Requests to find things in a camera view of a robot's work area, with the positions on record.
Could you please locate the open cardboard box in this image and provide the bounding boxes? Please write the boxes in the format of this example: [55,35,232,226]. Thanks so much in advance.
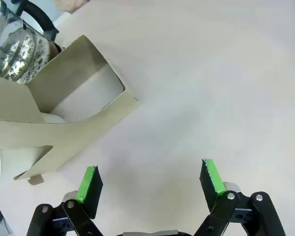
[0,34,142,185]

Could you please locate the person's bare hand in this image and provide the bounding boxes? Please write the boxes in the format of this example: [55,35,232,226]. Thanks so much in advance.
[53,0,89,13]

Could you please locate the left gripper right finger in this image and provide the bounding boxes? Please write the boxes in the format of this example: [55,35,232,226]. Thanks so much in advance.
[194,158,286,236]

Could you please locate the glass french press black handle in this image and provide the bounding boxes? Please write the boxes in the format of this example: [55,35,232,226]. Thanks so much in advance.
[0,0,62,85]

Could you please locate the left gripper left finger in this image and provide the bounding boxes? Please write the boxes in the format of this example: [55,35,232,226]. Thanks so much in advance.
[27,166,104,236]

